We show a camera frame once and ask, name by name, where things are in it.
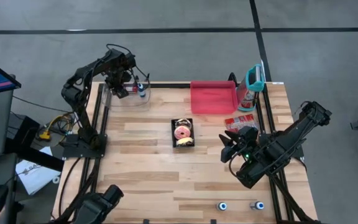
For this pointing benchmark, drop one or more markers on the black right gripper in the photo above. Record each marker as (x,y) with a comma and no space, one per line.
(247,135)

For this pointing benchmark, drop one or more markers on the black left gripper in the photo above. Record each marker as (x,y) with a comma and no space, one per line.
(118,77)

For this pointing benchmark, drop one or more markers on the red snack packet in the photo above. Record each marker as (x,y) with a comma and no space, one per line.
(238,121)

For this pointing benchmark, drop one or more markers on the blue food colouring bottle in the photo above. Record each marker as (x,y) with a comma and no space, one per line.
(257,205)
(141,91)
(222,206)

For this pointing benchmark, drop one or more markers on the pink frosted donut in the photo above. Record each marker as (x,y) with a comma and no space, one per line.
(177,133)

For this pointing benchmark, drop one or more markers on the black mesh basket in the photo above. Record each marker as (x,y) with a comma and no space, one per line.
(172,137)

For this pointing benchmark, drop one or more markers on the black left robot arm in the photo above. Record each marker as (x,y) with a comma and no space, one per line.
(79,105)

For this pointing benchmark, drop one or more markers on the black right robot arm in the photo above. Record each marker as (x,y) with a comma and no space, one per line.
(284,146)

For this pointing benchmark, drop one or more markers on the clear plastic bin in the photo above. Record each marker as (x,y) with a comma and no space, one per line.
(135,104)

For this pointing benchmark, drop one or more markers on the red plastic tray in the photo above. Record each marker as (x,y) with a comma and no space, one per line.
(213,98)

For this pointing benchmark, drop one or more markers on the white label sticker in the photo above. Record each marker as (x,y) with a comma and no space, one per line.
(277,83)

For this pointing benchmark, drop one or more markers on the black box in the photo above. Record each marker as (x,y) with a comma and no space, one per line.
(23,127)

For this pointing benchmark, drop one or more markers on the white tape roll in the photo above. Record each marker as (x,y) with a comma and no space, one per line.
(56,180)

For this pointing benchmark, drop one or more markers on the black diagonal beam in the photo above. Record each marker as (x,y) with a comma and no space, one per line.
(33,157)

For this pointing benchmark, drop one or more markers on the white paper sheet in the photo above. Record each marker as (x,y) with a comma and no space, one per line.
(33,177)

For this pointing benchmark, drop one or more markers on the black aluminium table frame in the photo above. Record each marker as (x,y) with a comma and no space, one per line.
(166,85)

